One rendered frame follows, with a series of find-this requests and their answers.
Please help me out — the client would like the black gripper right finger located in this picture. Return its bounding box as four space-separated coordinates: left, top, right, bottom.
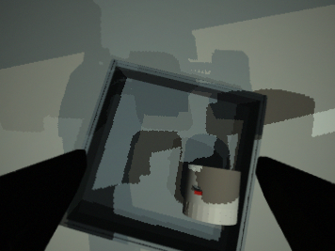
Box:
255 157 335 251

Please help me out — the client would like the grey square tray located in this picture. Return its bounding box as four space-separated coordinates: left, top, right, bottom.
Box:
59 58 267 251

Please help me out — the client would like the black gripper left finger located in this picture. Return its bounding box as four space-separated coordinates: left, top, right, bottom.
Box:
0 149 87 251

